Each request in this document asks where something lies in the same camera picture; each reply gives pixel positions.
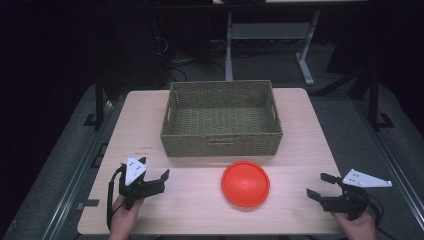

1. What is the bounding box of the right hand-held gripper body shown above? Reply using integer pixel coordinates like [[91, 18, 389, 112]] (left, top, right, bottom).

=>
[[320, 168, 393, 221]]

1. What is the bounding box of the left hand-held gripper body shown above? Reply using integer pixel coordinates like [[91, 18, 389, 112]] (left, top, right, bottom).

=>
[[118, 155, 166, 211]]

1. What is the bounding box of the red round plate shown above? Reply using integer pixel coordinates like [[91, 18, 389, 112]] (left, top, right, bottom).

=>
[[220, 161, 271, 208]]

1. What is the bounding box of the green woven basket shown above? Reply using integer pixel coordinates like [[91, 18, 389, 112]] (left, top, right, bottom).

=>
[[160, 79, 284, 158]]

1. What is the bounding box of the person's right hand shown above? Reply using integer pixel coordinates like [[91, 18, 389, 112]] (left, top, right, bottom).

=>
[[331, 207, 378, 240]]

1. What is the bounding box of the person's left hand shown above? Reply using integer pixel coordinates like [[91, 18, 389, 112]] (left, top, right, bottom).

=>
[[108, 194, 145, 240]]

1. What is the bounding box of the grey metal stand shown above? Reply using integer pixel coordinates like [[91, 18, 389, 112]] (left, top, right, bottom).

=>
[[224, 9, 321, 86]]

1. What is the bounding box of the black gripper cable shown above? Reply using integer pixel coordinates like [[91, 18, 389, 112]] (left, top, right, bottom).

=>
[[365, 194, 385, 230], [105, 165, 127, 231]]

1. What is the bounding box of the aluminium floor rail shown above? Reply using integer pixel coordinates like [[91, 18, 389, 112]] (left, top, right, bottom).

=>
[[41, 99, 117, 240], [352, 99, 424, 232]]

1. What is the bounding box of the black metal post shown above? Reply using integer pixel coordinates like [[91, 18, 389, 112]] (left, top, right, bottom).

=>
[[367, 64, 381, 131], [94, 74, 106, 125]]

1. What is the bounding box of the bundle of floor cables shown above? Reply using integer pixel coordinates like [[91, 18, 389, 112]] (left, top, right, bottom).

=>
[[153, 34, 228, 83]]

